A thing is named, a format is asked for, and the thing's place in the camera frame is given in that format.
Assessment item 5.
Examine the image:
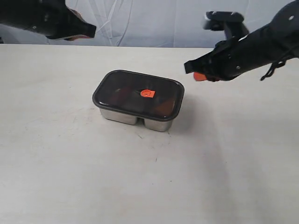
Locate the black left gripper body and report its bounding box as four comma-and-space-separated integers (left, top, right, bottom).
23, 0, 81, 40

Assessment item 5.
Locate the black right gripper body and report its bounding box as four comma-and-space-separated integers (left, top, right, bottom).
205, 37, 262, 82

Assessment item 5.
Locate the dark lid with orange seal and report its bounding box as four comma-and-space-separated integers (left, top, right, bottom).
93, 70, 185, 121

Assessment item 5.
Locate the yellow toy cheese wedge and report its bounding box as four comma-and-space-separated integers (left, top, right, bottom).
153, 99, 176, 117

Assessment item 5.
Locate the red toy sausage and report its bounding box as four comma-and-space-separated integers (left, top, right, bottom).
109, 87, 132, 104

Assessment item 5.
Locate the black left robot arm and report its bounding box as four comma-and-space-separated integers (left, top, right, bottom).
0, 0, 96, 41

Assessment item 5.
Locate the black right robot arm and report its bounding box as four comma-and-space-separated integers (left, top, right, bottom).
184, 0, 299, 82

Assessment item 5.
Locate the grey wrinkled backdrop cloth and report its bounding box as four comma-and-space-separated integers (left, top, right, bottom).
0, 0, 287, 48

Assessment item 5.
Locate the steel two-compartment lunch box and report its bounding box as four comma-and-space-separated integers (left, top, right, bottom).
100, 109, 173, 132

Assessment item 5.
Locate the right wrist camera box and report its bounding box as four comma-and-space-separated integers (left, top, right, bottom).
203, 11, 249, 40

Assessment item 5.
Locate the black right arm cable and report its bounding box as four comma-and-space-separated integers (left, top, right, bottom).
260, 45, 299, 81

